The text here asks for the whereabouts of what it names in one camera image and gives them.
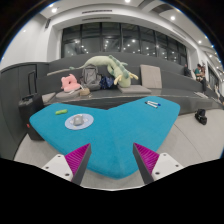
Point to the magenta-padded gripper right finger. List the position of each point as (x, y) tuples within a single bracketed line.
[(165, 164)]

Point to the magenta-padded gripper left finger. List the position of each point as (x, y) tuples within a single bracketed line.
[(60, 165)]

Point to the grey white computer mouse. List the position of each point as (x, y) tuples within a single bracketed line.
[(78, 120)]

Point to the round light blue mouse pad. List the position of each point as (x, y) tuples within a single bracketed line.
[(88, 120)]

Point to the small green case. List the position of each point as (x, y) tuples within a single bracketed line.
[(61, 112)]

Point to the black bag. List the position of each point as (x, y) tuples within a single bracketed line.
[(201, 116)]

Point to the blue-capped white marker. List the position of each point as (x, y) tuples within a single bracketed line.
[(154, 103)]

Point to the black wheeled suitcase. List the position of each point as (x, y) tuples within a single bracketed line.
[(30, 108)]

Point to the flat grey seat cushion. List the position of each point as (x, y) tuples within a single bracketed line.
[(48, 97), (134, 89), (65, 95)]

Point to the tan straw hat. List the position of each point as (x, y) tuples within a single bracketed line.
[(84, 91)]

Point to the pink plush cushion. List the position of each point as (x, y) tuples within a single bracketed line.
[(70, 83)]

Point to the upright grey seat cushion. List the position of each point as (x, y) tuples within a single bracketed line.
[(151, 76)]

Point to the grey backpack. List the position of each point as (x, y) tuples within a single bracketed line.
[(90, 76)]

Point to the dark blue patterned bag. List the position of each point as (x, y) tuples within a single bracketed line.
[(106, 83)]

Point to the person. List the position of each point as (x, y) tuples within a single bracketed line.
[(199, 74), (187, 71)]

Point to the green dragon plush toy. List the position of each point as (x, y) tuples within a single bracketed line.
[(120, 75)]

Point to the ceiling lights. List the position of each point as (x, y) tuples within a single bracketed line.
[(54, 10)]

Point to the dark glass window wall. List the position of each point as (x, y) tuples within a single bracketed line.
[(116, 38)]

